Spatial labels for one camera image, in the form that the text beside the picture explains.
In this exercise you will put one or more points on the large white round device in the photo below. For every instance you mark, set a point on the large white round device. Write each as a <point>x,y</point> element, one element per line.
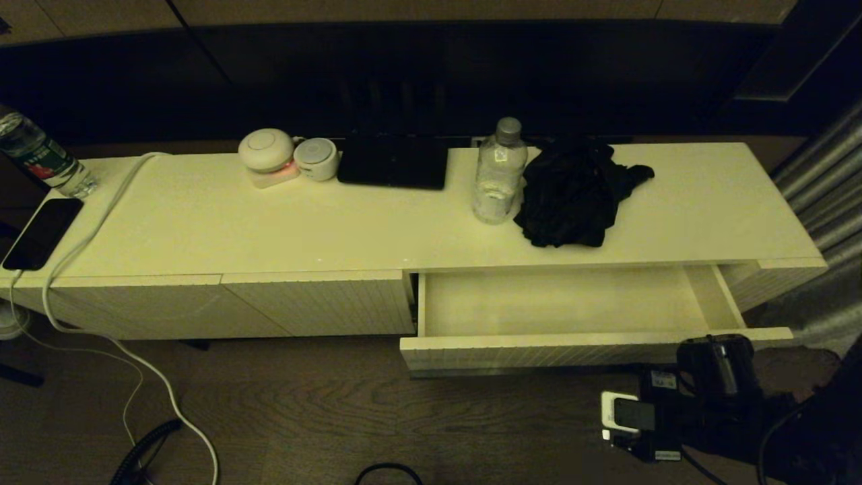
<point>266,149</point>

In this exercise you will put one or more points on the black smartphone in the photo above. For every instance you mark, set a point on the black smartphone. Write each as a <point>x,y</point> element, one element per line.
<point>44,232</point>

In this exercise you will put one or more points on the black cloth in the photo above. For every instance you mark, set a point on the black cloth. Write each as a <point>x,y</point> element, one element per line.
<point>572,195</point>

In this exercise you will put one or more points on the black floor foot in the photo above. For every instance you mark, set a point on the black floor foot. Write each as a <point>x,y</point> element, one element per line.
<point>20,376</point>

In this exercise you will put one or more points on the black flat box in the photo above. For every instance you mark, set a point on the black flat box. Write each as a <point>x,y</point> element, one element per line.
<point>390,165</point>

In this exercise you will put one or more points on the white slatted drawer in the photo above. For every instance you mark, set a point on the white slatted drawer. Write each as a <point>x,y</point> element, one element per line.
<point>539,303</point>

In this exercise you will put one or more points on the large black television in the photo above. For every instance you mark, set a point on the large black television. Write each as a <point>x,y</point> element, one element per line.
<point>471,74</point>

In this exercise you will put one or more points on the clear plastic water bottle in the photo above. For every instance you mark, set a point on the clear plastic water bottle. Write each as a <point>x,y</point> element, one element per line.
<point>498,182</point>

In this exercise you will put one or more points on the grey curtain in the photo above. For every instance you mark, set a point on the grey curtain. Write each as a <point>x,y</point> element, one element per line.
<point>828,195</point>

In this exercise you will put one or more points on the small white round device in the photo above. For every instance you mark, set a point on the small white round device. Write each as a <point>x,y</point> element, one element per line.
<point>315,158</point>

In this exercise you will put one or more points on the long white tv cabinet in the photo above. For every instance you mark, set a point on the long white tv cabinet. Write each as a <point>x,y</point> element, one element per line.
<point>269,222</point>

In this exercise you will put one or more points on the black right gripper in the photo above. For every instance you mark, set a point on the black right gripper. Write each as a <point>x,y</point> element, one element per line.
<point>668,421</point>

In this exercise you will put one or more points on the white round floor object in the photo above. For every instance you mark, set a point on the white round floor object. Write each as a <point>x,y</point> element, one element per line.
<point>10,323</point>

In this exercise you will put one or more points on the water bottle green red label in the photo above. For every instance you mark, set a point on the water bottle green red label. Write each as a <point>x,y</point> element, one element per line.
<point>40,158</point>

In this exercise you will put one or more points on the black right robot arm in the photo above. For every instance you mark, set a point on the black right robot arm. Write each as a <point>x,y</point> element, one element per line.
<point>720,377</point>

